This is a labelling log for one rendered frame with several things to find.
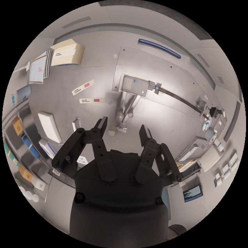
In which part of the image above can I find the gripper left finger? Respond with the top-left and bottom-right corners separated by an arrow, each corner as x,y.
51,116 -> 117,183

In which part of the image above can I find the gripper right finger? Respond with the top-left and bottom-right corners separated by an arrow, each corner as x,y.
135,124 -> 183,187

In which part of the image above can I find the black tray with booklet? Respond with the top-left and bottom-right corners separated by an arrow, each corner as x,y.
177,158 -> 201,178

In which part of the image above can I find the grey mesh tray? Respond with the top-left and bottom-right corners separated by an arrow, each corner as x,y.
175,136 -> 209,162

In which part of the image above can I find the white oblong tray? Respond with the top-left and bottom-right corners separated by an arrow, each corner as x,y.
37,111 -> 63,144

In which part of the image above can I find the blue and white round dish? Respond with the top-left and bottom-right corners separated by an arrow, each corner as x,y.
202,118 -> 212,131

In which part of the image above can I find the grey laparoscopic grasper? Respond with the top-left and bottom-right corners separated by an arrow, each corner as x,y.
115,74 -> 209,134

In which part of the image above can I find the grey test cradle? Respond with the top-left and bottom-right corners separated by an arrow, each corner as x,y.
196,94 -> 227,122

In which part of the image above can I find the black hold-down clamp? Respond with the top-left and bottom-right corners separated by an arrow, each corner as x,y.
209,106 -> 223,118

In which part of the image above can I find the small white upright box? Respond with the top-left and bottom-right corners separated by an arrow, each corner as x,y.
72,116 -> 81,133

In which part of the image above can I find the cream label strip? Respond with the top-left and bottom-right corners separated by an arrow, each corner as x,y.
79,97 -> 105,105
71,79 -> 96,96

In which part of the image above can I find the white and blue box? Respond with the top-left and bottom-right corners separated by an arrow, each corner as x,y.
38,138 -> 57,159

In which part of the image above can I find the white desktop machine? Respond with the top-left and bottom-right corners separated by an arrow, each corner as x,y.
198,145 -> 223,173

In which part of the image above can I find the blue and white canister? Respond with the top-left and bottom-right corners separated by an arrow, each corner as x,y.
204,128 -> 218,142

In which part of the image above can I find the dark monitor screen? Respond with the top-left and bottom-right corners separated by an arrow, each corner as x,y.
182,184 -> 204,203

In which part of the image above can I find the blue packet stack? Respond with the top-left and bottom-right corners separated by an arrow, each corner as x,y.
21,133 -> 40,159

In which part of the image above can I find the white bottle with green band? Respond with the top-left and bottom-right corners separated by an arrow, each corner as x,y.
214,138 -> 225,152

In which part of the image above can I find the white cardboard box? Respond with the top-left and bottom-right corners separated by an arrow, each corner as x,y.
30,177 -> 46,192

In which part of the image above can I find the orange cardboard box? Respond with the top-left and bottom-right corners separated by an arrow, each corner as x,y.
18,164 -> 33,182
12,116 -> 23,136

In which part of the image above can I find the steel shelf unit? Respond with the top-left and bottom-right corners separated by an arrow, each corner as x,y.
2,103 -> 51,203

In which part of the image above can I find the green box row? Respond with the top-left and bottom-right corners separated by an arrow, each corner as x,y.
2,141 -> 20,168

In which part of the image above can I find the blue sterile pouch stack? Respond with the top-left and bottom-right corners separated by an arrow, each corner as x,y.
28,50 -> 53,84

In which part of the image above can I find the cream cardboard box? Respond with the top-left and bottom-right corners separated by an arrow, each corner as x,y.
50,38 -> 85,67

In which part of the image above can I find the blue curved bar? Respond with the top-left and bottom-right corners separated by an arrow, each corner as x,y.
138,38 -> 182,59

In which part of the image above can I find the white wall box group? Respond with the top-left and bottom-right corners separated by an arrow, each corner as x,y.
213,152 -> 239,188

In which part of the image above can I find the grey base plate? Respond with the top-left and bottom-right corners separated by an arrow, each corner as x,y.
112,46 -> 197,93

